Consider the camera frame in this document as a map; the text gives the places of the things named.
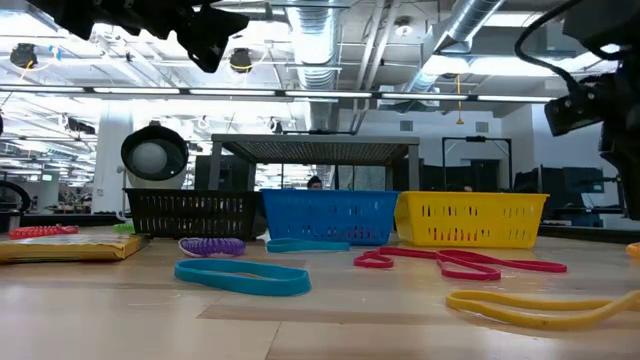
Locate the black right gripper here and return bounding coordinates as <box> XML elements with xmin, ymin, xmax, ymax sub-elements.
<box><xmin>599</xmin><ymin>47</ymin><xmax>640</xmax><ymax>221</ymax></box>

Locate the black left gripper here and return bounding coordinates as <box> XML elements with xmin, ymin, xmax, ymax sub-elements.
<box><xmin>27</xmin><ymin>0</ymin><xmax>250</xmax><ymax>75</ymax></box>

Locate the red rubber band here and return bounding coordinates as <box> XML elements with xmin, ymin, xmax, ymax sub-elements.
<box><xmin>437</xmin><ymin>248</ymin><xmax>568</xmax><ymax>275</ymax></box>
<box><xmin>353</xmin><ymin>246</ymin><xmax>502</xmax><ymax>282</ymax></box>

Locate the purple spiral hair tie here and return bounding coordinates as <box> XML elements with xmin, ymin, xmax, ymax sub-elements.
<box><xmin>178</xmin><ymin>236</ymin><xmax>247</xmax><ymax>259</ymax></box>

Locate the blue rubber band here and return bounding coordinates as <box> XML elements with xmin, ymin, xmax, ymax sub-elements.
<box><xmin>265</xmin><ymin>237</ymin><xmax>351</xmax><ymax>254</ymax></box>
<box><xmin>173</xmin><ymin>257</ymin><xmax>313</xmax><ymax>297</ymax></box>

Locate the long ceiling light strip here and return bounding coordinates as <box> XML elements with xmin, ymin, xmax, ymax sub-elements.
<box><xmin>0</xmin><ymin>84</ymin><xmax>559</xmax><ymax>104</ymax></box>

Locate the black equipment rig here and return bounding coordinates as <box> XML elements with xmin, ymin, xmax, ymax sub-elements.
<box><xmin>513</xmin><ymin>166</ymin><xmax>629</xmax><ymax>229</ymax></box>

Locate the white cylindrical spotlight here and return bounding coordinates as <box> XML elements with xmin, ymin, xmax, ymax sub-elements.
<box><xmin>119</xmin><ymin>121</ymin><xmax>190</xmax><ymax>190</ymax></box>

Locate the black monitor back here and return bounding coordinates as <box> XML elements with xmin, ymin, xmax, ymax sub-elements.
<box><xmin>194</xmin><ymin>154</ymin><xmax>257</xmax><ymax>191</ymax></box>

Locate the grey perforated metal shelf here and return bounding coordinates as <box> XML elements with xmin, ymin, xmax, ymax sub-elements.
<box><xmin>207</xmin><ymin>133</ymin><xmax>421</xmax><ymax>192</ymax></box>

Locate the white building column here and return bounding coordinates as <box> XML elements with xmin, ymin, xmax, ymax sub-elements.
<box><xmin>92</xmin><ymin>107</ymin><xmax>135</xmax><ymax>215</ymax></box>

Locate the yellow plastic basket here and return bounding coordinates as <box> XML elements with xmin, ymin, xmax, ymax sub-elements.
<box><xmin>393</xmin><ymin>190</ymin><xmax>550</xmax><ymax>250</ymax></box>

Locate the yellow rubber band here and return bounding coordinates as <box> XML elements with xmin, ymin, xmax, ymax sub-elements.
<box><xmin>445</xmin><ymin>288</ymin><xmax>640</xmax><ymax>331</ymax></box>

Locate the black plastic basket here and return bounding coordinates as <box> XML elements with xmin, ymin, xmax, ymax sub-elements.
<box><xmin>123</xmin><ymin>188</ymin><xmax>266</xmax><ymax>241</ymax></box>

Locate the round ceiling sensor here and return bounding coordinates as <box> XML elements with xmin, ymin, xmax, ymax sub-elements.
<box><xmin>393</xmin><ymin>16</ymin><xmax>414</xmax><ymax>38</ymax></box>

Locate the blue plastic basket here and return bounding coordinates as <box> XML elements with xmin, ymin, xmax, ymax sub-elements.
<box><xmin>260</xmin><ymin>188</ymin><xmax>400</xmax><ymax>247</ymax></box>

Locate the yellow green crayon box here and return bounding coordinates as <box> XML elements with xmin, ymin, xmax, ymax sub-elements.
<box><xmin>0</xmin><ymin>233</ymin><xmax>143</xmax><ymax>265</ymax></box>

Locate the black ceiling cable reel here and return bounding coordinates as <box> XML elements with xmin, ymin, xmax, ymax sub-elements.
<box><xmin>228</xmin><ymin>47</ymin><xmax>254</xmax><ymax>75</ymax></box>
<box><xmin>9</xmin><ymin>43</ymin><xmax>39</xmax><ymax>70</ymax></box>

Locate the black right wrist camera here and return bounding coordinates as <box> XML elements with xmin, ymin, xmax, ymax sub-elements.
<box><xmin>543</xmin><ymin>82</ymin><xmax>609</xmax><ymax>137</ymax></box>

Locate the silver spiral ventilation duct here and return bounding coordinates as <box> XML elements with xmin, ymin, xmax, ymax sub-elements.
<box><xmin>285</xmin><ymin>0</ymin><xmax>347</xmax><ymax>132</ymax></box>
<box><xmin>399</xmin><ymin>0</ymin><xmax>506</xmax><ymax>96</ymax></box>

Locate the black camera cable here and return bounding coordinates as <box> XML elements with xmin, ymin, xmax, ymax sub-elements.
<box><xmin>513</xmin><ymin>0</ymin><xmax>584</xmax><ymax>94</ymax></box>

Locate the black metal frame stand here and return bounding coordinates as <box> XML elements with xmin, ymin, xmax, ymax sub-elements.
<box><xmin>441</xmin><ymin>135</ymin><xmax>514</xmax><ymax>193</ymax></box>

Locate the yellow hanging cord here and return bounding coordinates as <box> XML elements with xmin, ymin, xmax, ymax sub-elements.
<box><xmin>454</xmin><ymin>73</ymin><xmax>465</xmax><ymax>126</ymax></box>

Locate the black curved cable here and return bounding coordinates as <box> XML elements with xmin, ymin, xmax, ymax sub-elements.
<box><xmin>0</xmin><ymin>179</ymin><xmax>32</xmax><ymax>215</ymax></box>

